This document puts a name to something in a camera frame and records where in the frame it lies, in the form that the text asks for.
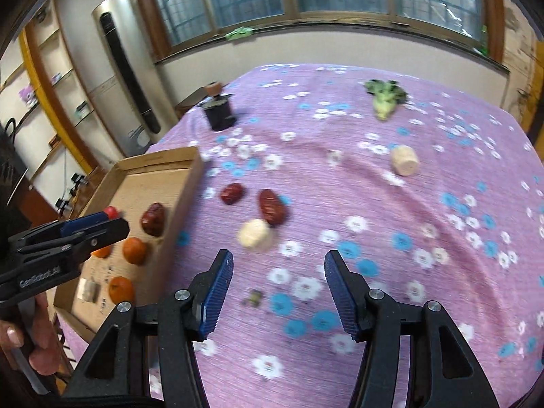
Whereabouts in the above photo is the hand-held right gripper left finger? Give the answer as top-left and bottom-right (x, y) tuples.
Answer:
(62, 249), (235, 408)

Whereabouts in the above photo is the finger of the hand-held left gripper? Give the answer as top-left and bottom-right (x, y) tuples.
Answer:
(15, 219), (131, 265)
(11, 211), (113, 250)

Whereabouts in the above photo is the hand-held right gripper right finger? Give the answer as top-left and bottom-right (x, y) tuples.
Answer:
(324, 250), (502, 408)

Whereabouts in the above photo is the large orange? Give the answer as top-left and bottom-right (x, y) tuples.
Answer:
(123, 237), (149, 265)

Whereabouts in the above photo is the red date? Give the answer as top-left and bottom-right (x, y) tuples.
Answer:
(220, 183), (246, 205)
(140, 202), (167, 237)
(258, 189), (287, 227)

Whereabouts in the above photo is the cream cylinder block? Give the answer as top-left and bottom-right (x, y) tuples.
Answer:
(237, 218), (273, 251)
(391, 145), (420, 176)
(76, 279), (99, 304)

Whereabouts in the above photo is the cardboard box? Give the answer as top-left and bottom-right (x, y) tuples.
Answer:
(53, 147), (204, 341)

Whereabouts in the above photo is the person's left hand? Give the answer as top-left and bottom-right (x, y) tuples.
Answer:
(0, 294), (62, 377)

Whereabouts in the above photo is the purple floral cloth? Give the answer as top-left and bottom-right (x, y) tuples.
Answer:
(55, 63), (544, 408)

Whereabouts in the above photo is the tall white air conditioner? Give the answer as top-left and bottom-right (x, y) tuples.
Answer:
(92, 0), (164, 158)

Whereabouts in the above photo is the black coffee grinder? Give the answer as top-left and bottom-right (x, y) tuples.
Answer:
(200, 82), (237, 132)

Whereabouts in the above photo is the green leafy vegetable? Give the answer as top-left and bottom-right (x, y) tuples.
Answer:
(364, 79), (409, 121)

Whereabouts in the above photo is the yellow wooden cabinet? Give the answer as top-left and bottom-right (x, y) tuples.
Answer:
(504, 0), (544, 137)

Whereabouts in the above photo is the wooden wall shelf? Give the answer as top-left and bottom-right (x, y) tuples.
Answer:
(0, 8), (124, 222)

